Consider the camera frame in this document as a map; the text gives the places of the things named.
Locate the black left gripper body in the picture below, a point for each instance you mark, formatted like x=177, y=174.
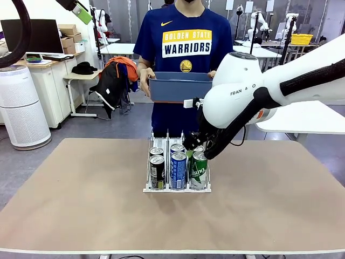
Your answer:
x=66, y=3

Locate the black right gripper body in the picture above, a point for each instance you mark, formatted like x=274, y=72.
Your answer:
x=200, y=121

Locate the green soda can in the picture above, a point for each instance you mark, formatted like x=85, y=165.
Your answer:
x=199, y=172
x=200, y=148

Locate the blue plastic bin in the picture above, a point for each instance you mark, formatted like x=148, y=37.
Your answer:
x=178, y=89

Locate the person's right forearm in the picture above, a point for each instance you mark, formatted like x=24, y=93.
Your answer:
x=144, y=64

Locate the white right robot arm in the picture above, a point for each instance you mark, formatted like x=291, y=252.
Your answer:
x=234, y=81

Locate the black beverage can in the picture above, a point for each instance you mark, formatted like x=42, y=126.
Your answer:
x=157, y=172
x=156, y=151

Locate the person's left hand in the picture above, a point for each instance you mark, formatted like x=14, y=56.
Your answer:
x=212, y=73

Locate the person's right hand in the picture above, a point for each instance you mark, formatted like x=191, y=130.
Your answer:
x=145, y=79

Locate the blue Pocari Sweat can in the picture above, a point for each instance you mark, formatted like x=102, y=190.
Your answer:
x=176, y=148
x=178, y=172

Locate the brown cardboard box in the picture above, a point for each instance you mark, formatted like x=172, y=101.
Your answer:
x=67, y=42
x=69, y=50
x=76, y=37
x=67, y=29

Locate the small white box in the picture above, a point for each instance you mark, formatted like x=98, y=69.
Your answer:
x=80, y=47

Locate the black computer monitor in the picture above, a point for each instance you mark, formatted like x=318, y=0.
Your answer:
x=32, y=35

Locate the white background table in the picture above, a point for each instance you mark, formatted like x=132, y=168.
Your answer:
x=116, y=48
x=266, y=52

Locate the black hat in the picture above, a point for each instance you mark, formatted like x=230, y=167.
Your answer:
x=84, y=68

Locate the orange jacket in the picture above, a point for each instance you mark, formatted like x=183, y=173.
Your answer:
x=122, y=60

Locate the small wooden side table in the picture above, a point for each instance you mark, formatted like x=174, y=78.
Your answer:
x=81, y=76

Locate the green bowl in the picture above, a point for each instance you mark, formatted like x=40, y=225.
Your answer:
x=33, y=58

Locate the black backpack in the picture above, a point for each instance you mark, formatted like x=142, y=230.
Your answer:
x=110, y=86

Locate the white desk cabinet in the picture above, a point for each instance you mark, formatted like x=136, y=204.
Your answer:
x=45, y=89

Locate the person in navy Warriors shirt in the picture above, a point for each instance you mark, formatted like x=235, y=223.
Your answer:
x=186, y=27

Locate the black tripod stand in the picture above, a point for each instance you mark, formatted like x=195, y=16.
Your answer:
x=289, y=35
x=252, y=32

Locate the large white table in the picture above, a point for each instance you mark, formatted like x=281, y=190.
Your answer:
x=310, y=118

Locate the white cylindrical air purifier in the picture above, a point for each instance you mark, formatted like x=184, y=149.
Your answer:
x=24, y=108

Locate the wooden shelf unit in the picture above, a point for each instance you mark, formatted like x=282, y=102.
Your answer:
x=302, y=48

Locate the yellow plastic basket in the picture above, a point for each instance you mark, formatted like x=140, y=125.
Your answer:
x=302, y=39

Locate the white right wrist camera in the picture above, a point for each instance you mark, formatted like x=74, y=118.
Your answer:
x=191, y=103

